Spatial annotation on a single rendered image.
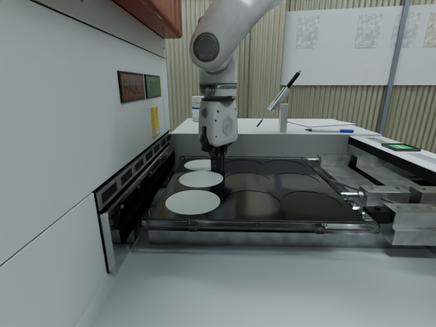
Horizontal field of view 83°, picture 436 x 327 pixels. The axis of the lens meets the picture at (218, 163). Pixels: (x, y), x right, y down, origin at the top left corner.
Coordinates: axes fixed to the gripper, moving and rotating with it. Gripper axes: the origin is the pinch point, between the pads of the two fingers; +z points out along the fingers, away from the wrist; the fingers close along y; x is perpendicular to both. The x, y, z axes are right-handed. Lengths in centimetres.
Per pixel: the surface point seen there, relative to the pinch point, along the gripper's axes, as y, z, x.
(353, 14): 253, -84, 26
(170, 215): -22.0, 2.0, -7.1
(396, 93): 280, -10, -21
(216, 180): -5.1, 1.9, -3.4
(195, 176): -6.0, 1.9, 2.0
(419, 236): 1.3, 5.0, -39.9
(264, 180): 1.4, 2.1, -11.9
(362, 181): 19.9, 4.0, -28.9
